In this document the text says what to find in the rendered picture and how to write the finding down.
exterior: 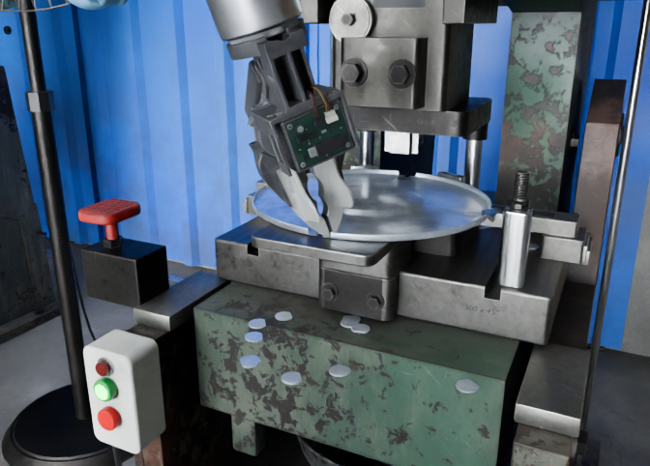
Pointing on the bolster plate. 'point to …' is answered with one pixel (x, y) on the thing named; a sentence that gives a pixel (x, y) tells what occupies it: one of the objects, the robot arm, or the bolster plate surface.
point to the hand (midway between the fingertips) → (325, 222)
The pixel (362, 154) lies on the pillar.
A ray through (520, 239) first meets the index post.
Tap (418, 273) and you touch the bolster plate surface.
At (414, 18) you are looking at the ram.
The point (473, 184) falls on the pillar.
